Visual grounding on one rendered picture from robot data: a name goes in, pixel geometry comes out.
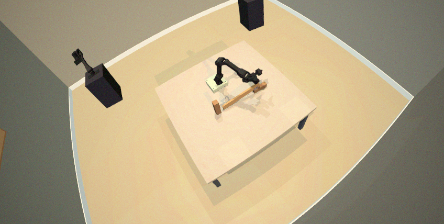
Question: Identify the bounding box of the long wooden rail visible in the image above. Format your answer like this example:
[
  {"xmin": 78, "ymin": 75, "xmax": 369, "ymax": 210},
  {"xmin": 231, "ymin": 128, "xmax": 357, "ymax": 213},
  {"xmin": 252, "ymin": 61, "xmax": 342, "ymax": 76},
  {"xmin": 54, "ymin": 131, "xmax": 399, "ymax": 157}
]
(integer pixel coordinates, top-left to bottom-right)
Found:
[{"xmin": 222, "ymin": 83, "xmax": 260, "ymax": 109}]

